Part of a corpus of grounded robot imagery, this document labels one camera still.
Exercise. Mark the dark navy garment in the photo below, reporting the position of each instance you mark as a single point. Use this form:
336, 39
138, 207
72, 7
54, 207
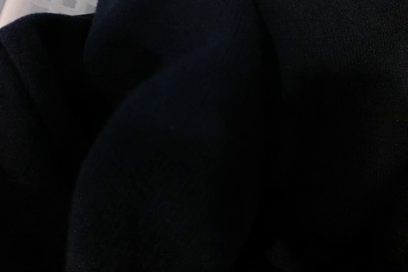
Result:
206, 135

